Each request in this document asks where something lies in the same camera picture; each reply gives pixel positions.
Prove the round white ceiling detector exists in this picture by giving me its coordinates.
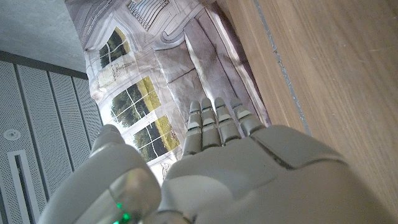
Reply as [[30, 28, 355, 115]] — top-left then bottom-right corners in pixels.
[[2, 129, 22, 141]]

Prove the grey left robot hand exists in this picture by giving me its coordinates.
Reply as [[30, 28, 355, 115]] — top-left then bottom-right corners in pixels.
[[37, 97, 398, 224]]

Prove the white ceiling slot diffuser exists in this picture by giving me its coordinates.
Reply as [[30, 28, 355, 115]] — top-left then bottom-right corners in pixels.
[[6, 150, 41, 224]]

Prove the printed sofa room backdrop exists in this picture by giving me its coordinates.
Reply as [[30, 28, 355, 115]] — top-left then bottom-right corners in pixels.
[[63, 0, 273, 184]]

